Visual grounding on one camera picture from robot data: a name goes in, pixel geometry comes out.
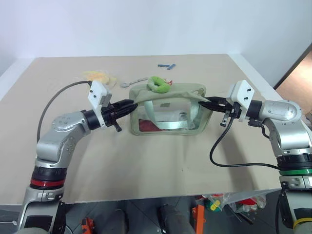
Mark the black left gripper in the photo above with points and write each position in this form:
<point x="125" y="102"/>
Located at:
<point x="111" y="115"/>

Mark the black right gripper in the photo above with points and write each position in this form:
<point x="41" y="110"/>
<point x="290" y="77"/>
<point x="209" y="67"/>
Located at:
<point x="230" y="111"/>

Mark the green pouch with clear window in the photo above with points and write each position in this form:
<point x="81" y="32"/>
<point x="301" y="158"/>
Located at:
<point x="168" y="97"/>

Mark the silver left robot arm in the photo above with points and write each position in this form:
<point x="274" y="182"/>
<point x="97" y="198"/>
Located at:
<point x="52" y="143"/>

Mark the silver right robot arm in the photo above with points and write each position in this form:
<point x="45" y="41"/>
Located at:
<point x="287" y="126"/>

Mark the red item inside pouch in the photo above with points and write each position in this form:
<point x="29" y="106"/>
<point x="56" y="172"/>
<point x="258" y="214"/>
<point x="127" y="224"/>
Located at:
<point x="146" y="125"/>

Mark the grey key-shaped metal piece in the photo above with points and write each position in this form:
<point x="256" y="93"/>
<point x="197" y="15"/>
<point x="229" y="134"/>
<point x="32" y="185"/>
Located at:
<point x="125" y="84"/>

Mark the yellow crinkled plastic bag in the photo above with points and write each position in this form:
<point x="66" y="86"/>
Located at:
<point x="97" y="76"/>

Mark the small red orange tag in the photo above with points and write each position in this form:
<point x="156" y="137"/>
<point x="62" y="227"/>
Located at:
<point x="170" y="82"/>

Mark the blue plastic clip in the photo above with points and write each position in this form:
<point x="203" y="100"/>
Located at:
<point x="163" y="66"/>
<point x="172" y="66"/>

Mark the clear plastic bag of items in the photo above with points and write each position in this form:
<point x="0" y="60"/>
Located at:
<point x="229" y="200"/>

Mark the dark rounded shape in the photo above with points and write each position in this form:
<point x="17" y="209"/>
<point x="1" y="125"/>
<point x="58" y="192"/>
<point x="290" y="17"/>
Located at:
<point x="175" y="219"/>

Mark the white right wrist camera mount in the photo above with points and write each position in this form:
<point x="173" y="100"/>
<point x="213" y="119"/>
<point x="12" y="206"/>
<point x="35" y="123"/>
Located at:
<point x="240" y="93"/>

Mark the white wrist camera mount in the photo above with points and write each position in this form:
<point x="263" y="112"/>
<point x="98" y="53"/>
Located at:
<point x="97" y="93"/>
<point x="240" y="93"/>

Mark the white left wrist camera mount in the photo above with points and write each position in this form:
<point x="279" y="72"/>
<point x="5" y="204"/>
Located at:
<point x="97" y="93"/>

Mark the orange metal bracket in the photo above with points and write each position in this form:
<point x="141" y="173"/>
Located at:
<point x="200" y="215"/>
<point x="88" y="225"/>

